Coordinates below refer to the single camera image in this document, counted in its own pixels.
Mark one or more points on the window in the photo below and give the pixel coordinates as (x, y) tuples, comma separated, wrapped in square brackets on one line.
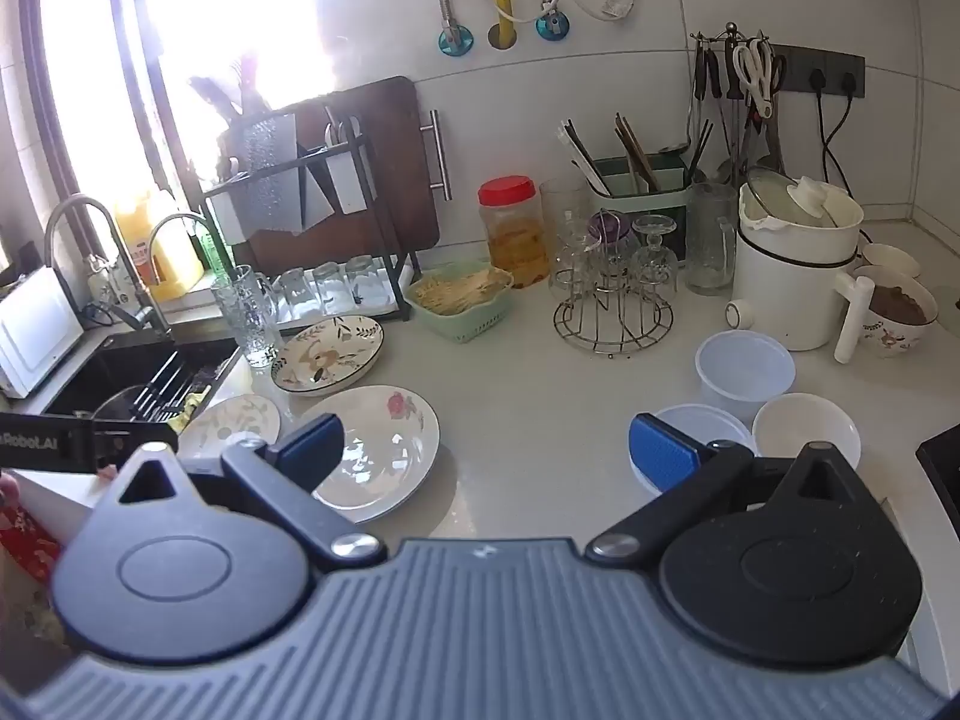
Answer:
[(90, 52)]

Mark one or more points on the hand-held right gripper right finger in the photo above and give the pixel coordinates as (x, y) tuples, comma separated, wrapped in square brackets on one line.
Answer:
[(660, 451)]

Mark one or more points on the brown wooden cutting board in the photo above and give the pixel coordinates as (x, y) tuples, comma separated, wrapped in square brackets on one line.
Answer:
[(390, 165)]

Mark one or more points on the black kitchen sink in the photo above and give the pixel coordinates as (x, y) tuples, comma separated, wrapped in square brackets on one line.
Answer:
[(97, 367)]

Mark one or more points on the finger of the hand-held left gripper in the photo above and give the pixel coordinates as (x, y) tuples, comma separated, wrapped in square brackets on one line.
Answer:
[(127, 436)]

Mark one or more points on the small white bowl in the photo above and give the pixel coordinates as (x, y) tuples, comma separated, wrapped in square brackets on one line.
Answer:
[(892, 255)]

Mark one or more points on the purple glass cup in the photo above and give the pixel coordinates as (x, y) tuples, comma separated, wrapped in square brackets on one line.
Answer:
[(611, 232)]

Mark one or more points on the yellow detergent bottle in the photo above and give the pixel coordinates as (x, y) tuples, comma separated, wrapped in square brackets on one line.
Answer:
[(161, 247)]

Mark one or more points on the clear textured cutting board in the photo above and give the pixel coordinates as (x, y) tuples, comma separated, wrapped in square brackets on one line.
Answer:
[(266, 165)]

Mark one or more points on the red-lidded plastic jar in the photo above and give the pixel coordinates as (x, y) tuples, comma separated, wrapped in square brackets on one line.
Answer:
[(516, 240)]

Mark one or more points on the small clear glass tumbler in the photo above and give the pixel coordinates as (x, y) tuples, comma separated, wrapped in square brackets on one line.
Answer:
[(296, 296), (367, 285), (332, 291)]

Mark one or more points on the dark wall socket strip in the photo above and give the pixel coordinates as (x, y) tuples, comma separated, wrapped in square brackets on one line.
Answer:
[(817, 64)]

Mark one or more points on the green detergent bottle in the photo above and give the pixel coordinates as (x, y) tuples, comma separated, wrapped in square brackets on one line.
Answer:
[(214, 251)]

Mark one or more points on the clear glass pitcher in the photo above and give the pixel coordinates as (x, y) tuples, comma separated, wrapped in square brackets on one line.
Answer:
[(711, 240)]

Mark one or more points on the stemmed glass goblet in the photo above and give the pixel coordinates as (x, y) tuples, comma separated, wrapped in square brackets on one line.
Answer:
[(656, 255), (574, 255)]

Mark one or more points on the knives in block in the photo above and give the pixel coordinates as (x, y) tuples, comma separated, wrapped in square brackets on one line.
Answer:
[(225, 94)]

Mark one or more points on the black stove top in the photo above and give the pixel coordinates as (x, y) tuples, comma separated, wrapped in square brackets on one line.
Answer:
[(943, 472)]

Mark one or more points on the short steel faucet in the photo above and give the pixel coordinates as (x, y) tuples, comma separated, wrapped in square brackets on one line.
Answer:
[(180, 217)]

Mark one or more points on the red patterned fabric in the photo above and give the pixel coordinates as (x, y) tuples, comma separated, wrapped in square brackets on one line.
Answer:
[(22, 540)]

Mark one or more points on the tall patterned drinking glass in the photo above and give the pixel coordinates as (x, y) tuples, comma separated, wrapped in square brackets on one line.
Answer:
[(246, 322)]

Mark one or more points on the white countertop appliance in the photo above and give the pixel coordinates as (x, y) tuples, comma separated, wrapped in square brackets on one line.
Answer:
[(37, 330)]

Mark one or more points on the white plate with pink flower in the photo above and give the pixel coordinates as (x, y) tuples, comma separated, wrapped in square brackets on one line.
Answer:
[(390, 457)]

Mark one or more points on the floral bowl with brown food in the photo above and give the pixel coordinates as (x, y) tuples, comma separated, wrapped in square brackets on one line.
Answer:
[(896, 315)]

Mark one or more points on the small pale leaf-pattern plate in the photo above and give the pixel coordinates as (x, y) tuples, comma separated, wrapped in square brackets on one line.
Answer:
[(225, 424)]

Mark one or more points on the deep plate with dark leaves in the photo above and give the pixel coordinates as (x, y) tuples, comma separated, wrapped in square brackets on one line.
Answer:
[(322, 356)]

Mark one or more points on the tall steel faucet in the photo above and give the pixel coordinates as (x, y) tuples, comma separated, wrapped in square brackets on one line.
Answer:
[(64, 206)]

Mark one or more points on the plain white ceramic bowl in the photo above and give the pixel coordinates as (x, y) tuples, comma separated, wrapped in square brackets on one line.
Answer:
[(806, 431)]

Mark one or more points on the yellow sponge cloth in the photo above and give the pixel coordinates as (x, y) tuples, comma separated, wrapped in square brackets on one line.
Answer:
[(187, 401)]

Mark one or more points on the shallow translucent plastic bowl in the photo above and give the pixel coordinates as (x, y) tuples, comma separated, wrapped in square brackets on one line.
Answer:
[(712, 424)]

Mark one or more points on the white electric cooking pot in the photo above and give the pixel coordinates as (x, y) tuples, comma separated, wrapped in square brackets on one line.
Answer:
[(787, 277)]

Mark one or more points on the green basket of dry noodles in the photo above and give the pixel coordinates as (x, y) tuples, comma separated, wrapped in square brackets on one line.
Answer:
[(461, 300)]

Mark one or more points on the tall translucent plastic container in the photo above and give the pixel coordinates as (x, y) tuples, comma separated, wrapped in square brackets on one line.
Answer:
[(746, 375)]

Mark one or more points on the steel pot in sink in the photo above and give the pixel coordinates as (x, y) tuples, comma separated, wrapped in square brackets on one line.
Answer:
[(120, 399)]

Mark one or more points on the black sink drain rack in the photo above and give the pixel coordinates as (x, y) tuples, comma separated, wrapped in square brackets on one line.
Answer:
[(161, 382)]

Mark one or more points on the black dish rack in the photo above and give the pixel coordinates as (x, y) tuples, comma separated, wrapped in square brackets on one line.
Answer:
[(352, 180)]

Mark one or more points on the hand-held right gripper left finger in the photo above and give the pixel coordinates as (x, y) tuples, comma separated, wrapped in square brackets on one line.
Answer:
[(315, 441)]

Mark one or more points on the hanging kitchen utensils rack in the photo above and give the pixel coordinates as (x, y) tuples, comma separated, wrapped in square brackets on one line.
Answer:
[(712, 90)]

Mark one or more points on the tall plain clear glass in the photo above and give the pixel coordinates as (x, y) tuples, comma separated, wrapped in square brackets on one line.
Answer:
[(562, 202)]

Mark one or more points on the person's left hand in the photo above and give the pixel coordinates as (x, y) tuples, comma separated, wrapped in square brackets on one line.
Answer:
[(7, 489)]

